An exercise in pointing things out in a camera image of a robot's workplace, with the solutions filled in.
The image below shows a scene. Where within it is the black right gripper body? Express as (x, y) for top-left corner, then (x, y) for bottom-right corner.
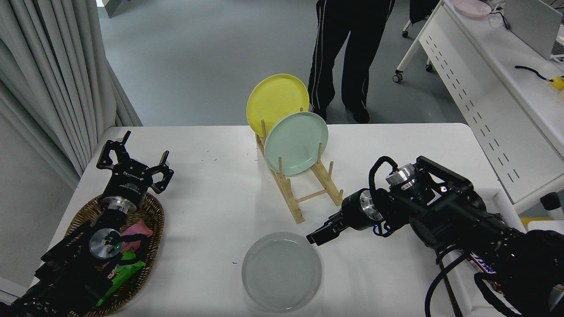
(341, 188), (375, 232)

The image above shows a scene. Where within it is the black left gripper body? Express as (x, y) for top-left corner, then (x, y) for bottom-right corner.
(103, 159), (155, 207)

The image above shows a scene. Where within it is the grey plate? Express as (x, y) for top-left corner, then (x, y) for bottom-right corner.
(241, 232), (323, 313)

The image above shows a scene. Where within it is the wooden plate rack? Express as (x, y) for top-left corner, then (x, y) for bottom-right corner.
(255, 107), (345, 224)

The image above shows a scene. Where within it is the mint green plate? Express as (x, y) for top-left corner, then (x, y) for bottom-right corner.
(264, 111), (329, 176)

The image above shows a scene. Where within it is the yellow plate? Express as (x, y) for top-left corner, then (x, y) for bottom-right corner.
(246, 74), (310, 138)

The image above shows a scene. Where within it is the pink plate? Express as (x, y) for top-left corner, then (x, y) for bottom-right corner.
(453, 0), (491, 18)

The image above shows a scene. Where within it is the brown wicker basket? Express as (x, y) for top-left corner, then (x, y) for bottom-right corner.
(64, 192), (165, 317)

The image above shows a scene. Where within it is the pink snack packet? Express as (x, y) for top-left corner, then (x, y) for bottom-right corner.
(119, 219), (153, 243)

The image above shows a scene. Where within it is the green snack packet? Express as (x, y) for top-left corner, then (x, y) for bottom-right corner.
(95, 250), (146, 307)

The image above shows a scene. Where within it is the grey curtain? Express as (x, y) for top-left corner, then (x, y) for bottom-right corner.
(0, 0), (142, 189)

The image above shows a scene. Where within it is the brown chocolate bar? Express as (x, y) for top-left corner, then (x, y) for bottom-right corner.
(467, 253), (503, 293)

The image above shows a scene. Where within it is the white tray with dark edge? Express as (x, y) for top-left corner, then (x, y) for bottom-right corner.
(434, 189), (534, 317)

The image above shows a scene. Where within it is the person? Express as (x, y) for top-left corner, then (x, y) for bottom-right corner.
(307, 0), (396, 124)

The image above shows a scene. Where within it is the white desk with slotted panel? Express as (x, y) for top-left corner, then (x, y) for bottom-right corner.
(392, 0), (564, 214)

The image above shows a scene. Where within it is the small white side table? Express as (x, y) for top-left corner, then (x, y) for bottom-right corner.
(527, 219), (564, 235)

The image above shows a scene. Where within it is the wheeled chair with black cloth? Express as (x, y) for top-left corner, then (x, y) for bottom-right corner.
(400, 0), (440, 38)

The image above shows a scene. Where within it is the grey laptop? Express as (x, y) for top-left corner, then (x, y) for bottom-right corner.
(502, 0), (564, 60)

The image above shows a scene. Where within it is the black cable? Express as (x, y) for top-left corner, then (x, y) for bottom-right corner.
(514, 65), (554, 82)

